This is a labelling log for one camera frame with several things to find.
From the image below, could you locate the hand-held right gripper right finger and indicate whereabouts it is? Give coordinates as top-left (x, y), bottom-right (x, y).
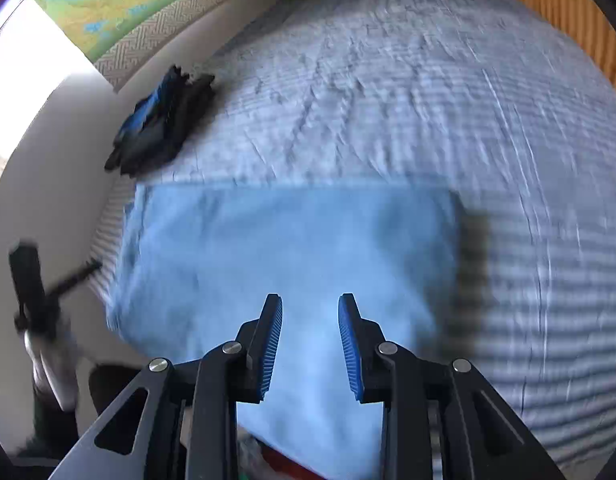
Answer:
top-left (338, 293), bottom-right (569, 480)

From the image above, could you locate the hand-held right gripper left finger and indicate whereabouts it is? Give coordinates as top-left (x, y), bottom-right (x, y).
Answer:
top-left (48, 294), bottom-right (283, 480)

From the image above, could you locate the light blue garment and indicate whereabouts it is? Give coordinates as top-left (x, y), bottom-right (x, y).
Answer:
top-left (105, 180), bottom-right (466, 480)

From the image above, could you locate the dark clothes pile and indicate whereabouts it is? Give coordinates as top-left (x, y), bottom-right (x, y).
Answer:
top-left (104, 64), bottom-right (216, 178)

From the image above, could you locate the person's left forearm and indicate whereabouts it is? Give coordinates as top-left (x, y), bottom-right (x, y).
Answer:
top-left (24, 330), bottom-right (81, 411)

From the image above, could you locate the red and green cloth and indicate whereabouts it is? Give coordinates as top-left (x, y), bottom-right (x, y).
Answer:
top-left (238, 432), bottom-right (333, 480)

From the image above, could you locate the blue white striped bedsheet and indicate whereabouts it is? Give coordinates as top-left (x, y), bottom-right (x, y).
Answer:
top-left (88, 0), bottom-right (616, 480)

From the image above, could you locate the wooden slatted headboard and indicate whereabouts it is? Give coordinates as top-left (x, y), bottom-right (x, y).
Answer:
top-left (498, 0), bottom-right (616, 91)

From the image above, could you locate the green landscape wall poster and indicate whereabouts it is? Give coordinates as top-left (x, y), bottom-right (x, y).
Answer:
top-left (30, 0), bottom-right (269, 93)

